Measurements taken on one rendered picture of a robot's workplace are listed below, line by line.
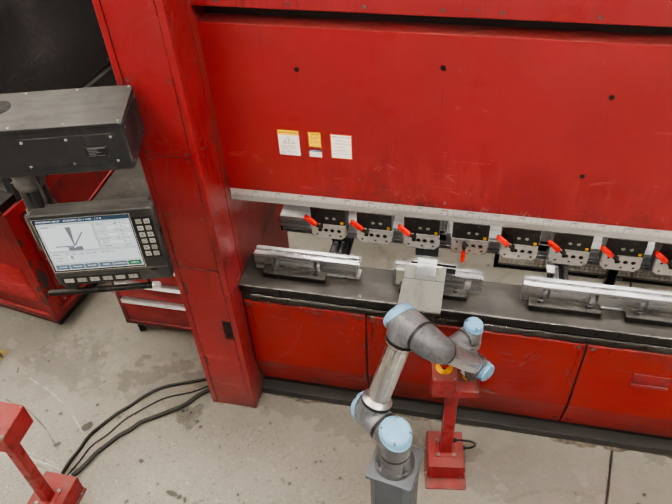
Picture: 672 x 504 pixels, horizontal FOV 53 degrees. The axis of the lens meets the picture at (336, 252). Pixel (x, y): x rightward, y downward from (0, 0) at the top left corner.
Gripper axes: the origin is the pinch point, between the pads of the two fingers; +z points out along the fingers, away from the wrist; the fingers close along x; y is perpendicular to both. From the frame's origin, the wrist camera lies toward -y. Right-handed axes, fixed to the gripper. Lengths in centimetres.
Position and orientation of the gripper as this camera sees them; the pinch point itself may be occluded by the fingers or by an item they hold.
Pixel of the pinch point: (466, 375)
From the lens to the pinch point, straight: 298.4
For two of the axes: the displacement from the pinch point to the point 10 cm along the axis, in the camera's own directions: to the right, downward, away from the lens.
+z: 0.6, 6.7, 7.4
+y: 0.6, -7.5, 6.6
